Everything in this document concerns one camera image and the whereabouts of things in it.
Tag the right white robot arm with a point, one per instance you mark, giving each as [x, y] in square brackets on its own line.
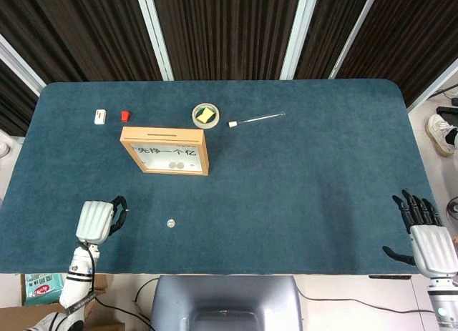
[443, 302]

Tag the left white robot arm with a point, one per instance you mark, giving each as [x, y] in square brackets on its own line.
[77, 274]

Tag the black flat floor device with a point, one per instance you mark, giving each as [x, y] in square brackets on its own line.
[447, 109]

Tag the small white box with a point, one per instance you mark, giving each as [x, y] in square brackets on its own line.
[100, 117]

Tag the white partition frame post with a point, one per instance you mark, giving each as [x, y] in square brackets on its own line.
[352, 38]
[155, 34]
[298, 34]
[21, 64]
[434, 82]

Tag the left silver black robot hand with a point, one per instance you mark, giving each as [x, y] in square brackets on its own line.
[93, 222]

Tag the blue table cloth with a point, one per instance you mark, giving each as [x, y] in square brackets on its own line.
[286, 184]

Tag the black desk control panel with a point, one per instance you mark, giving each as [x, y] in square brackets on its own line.
[390, 276]

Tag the small red cap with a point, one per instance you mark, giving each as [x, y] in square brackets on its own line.
[125, 116]

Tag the round floor fan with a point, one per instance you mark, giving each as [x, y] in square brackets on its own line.
[453, 206]

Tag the green tissue pack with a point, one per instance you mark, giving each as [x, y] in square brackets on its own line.
[41, 290]

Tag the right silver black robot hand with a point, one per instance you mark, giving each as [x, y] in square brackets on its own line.
[433, 249]

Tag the glass test tube white stopper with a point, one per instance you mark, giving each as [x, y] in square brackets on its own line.
[233, 124]

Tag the wooden coin box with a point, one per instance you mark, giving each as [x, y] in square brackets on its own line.
[161, 132]

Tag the brown cardboard box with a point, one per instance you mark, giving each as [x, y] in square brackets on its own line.
[21, 318]

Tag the yellow green sticky notes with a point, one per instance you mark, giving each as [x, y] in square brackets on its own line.
[205, 116]

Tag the beige tape roll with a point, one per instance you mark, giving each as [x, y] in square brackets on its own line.
[205, 126]

